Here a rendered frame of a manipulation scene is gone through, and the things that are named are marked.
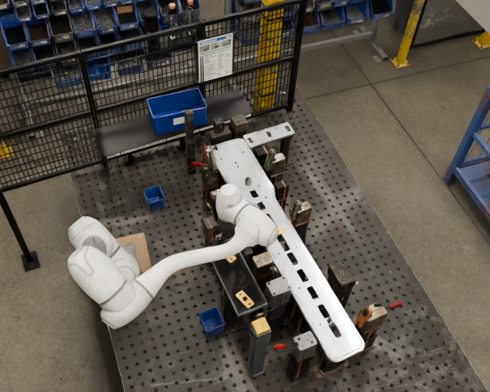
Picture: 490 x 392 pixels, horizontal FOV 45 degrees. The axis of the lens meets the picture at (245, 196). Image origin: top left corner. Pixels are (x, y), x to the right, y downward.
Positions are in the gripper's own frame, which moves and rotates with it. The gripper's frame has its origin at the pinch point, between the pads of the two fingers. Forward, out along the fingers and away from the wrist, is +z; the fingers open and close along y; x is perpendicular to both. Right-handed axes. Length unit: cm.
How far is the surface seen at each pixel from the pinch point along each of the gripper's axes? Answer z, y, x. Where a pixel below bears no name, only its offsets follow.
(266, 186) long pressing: 21, 51, 26
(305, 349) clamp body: 16, -2, -52
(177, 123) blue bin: 13, 41, 86
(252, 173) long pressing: 21, 52, 37
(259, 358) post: 33, -14, -37
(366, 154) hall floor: 121, 196, 50
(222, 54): -11, 79, 93
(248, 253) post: 11.7, 10.7, -2.9
